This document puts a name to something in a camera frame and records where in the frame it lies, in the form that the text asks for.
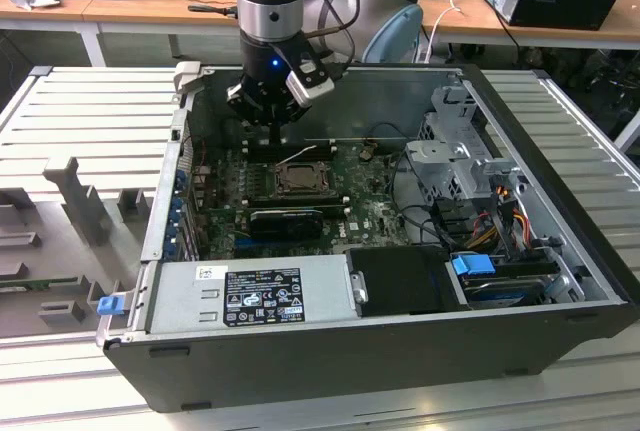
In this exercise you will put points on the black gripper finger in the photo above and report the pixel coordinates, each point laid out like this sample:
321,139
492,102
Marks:
245,103
296,112

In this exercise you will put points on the silver CPU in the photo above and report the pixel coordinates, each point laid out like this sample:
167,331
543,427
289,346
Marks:
304,177

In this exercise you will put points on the black RAM slot bank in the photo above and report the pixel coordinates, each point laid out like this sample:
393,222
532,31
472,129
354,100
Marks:
300,201
260,151

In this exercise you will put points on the blue expansion slot retainers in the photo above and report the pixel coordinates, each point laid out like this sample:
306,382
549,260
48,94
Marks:
176,211

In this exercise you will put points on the black graphics card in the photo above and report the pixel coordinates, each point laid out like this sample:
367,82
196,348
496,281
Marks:
285,223

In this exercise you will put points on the green motherboard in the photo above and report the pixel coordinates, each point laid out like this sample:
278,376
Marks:
370,211

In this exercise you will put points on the wooden desk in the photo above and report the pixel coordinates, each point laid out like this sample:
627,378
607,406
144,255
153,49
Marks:
475,21
150,6

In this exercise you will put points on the silver metal drive cage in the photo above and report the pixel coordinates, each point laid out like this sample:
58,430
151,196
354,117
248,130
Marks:
450,161

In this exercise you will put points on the black plastic air shroud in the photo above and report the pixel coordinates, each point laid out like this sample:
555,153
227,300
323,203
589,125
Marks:
400,281

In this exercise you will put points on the grey power supply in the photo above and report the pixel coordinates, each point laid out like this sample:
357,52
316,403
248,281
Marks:
175,296

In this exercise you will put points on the grey parts rack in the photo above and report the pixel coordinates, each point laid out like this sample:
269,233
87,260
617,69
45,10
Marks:
75,261

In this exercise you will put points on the blue disk carrier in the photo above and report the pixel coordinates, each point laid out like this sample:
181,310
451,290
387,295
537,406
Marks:
472,266

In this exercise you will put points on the blue case latch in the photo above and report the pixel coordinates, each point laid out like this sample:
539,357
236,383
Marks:
110,306

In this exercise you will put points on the black PC case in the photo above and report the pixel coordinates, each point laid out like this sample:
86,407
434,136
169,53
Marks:
300,371

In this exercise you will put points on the hard disk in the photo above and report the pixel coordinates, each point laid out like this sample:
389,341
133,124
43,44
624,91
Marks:
505,293

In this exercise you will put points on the green RAM stick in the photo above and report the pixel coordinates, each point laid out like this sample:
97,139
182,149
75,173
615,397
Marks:
30,285

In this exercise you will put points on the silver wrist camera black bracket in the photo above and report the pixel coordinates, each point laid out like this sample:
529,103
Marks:
310,86

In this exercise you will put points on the white frame leg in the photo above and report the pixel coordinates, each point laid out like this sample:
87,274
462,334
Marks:
630,133

